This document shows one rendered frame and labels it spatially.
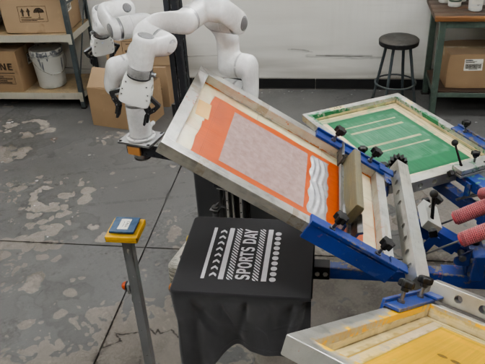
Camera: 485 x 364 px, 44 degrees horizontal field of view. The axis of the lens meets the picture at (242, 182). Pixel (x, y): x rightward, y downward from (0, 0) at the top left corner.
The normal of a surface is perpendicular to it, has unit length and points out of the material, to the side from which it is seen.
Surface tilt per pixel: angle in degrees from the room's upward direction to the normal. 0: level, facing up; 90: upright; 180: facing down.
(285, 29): 90
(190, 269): 0
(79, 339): 0
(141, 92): 92
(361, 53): 90
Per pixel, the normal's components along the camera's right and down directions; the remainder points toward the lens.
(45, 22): -0.08, 0.53
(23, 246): -0.05, -0.85
